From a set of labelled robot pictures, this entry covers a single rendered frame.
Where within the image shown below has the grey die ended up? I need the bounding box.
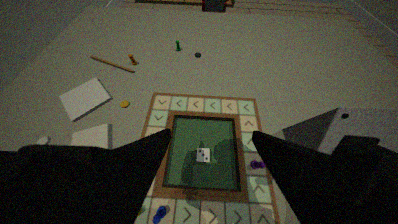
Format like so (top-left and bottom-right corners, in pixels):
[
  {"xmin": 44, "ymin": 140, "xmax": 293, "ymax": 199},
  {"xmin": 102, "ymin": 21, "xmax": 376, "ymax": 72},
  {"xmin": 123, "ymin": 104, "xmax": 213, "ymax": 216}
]
[{"xmin": 196, "ymin": 148, "xmax": 210, "ymax": 162}]

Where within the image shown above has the purple pawn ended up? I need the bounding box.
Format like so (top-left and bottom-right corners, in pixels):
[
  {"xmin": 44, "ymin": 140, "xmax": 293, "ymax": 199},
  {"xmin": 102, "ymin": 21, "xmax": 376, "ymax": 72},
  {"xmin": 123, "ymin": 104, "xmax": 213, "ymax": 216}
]
[{"xmin": 251, "ymin": 161, "xmax": 266, "ymax": 169}]

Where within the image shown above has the blue pawn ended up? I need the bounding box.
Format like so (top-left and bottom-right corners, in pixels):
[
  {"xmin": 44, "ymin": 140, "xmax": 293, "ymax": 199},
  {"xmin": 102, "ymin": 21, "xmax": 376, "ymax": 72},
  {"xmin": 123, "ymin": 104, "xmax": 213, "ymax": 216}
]
[{"xmin": 152, "ymin": 205, "xmax": 166, "ymax": 224}]

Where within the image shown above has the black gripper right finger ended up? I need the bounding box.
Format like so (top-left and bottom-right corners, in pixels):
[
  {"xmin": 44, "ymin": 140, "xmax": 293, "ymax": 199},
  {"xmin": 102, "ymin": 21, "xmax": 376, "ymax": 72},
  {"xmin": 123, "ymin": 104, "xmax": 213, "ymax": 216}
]
[{"xmin": 252, "ymin": 131, "xmax": 398, "ymax": 224}]

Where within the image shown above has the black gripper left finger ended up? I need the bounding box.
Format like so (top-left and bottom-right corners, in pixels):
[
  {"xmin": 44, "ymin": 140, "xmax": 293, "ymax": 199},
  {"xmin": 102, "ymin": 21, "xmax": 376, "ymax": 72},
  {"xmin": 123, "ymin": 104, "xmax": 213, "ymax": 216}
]
[{"xmin": 18, "ymin": 129, "xmax": 171, "ymax": 224}]

